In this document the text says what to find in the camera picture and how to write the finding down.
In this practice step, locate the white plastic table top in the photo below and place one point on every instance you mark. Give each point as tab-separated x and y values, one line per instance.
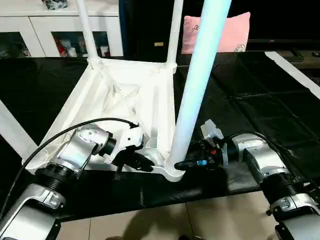
125	95

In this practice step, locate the black work mat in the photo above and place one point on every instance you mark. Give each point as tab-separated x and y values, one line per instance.
250	100

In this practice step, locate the white flat board strip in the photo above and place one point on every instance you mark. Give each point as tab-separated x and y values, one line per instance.
295	72

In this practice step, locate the red bottle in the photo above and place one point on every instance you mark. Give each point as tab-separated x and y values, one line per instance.
61	47

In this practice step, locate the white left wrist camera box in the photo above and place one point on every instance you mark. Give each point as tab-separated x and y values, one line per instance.
131	140

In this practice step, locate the pink pillow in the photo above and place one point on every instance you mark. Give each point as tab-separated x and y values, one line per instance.
235	32

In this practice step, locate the white plastic table leg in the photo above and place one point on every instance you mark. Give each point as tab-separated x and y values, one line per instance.
200	75
87	30
175	30
15	130

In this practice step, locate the white glass-door cabinet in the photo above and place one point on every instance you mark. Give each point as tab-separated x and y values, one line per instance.
30	20

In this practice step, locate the black cabinet with gold label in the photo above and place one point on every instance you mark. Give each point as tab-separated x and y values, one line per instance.
150	25

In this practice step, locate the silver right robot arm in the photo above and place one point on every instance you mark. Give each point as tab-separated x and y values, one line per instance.
265	160

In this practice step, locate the dark patterned ornament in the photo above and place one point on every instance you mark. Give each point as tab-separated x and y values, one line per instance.
55	4

